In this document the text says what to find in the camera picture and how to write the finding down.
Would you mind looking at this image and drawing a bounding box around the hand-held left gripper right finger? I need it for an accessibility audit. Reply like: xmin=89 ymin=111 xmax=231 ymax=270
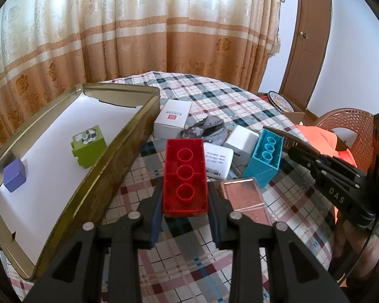
xmin=208 ymin=183 xmax=349 ymax=303

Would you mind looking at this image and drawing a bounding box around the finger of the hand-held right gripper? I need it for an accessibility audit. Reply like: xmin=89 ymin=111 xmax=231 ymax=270
xmin=287 ymin=147 xmax=376 ymax=228
xmin=316 ymin=153 xmax=368 ymax=190

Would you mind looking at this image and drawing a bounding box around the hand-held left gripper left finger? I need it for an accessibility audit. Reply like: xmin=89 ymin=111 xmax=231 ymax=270
xmin=25 ymin=180 xmax=165 ymax=303

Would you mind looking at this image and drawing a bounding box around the red building block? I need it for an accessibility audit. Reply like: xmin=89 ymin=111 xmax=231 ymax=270
xmin=162 ymin=138 xmax=209 ymax=218

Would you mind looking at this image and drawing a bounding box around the white plastic bottle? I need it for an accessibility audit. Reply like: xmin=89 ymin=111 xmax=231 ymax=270
xmin=203 ymin=143 xmax=234 ymax=180

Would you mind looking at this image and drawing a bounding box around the gold metal tin tray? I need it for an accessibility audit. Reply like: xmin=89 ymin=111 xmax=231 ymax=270
xmin=0 ymin=83 xmax=161 ymax=281

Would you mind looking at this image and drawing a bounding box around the blue building block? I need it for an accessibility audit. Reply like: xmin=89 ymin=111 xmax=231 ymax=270
xmin=243 ymin=128 xmax=284 ymax=188

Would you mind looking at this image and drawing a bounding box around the white cube box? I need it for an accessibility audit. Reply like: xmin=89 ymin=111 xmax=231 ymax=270
xmin=225 ymin=125 xmax=260 ymax=165

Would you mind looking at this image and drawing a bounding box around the person's right forearm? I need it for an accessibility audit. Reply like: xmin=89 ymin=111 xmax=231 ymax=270
xmin=350 ymin=241 xmax=379 ymax=303

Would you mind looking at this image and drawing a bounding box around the person's right hand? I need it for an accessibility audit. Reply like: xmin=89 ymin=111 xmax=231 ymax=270
xmin=332 ymin=210 xmax=379 ymax=269

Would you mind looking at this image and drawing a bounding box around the orange cloth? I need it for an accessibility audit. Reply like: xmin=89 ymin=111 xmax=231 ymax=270
xmin=295 ymin=124 xmax=357 ymax=168

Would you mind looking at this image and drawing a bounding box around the brown plastic chair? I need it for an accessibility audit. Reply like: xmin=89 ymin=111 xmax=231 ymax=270
xmin=264 ymin=108 xmax=379 ymax=221

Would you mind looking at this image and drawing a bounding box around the grey camouflage cloth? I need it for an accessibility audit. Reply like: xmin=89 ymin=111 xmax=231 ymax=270
xmin=181 ymin=117 xmax=228 ymax=148

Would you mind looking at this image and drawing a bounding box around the round printed tin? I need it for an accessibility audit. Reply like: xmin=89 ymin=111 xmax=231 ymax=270
xmin=268 ymin=91 xmax=294 ymax=112

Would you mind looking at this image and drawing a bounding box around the green building block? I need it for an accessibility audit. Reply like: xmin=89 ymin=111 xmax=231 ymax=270
xmin=71 ymin=125 xmax=108 ymax=168

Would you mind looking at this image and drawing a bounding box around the white paper liner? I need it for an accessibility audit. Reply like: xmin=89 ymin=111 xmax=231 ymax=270
xmin=0 ymin=95 xmax=143 ymax=266

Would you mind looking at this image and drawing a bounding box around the white box with red label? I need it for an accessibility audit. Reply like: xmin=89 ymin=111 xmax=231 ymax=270
xmin=154 ymin=100 xmax=192 ymax=139

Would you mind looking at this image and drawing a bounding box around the brown wooden door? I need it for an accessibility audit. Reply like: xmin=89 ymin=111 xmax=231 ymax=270
xmin=279 ymin=0 xmax=334 ymax=111

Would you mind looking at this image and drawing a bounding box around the purple cube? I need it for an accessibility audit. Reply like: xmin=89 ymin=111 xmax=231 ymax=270
xmin=3 ymin=159 xmax=27 ymax=192

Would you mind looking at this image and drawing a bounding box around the cream and orange curtain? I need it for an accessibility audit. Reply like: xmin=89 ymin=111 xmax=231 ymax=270
xmin=0 ymin=0 xmax=288 ymax=165

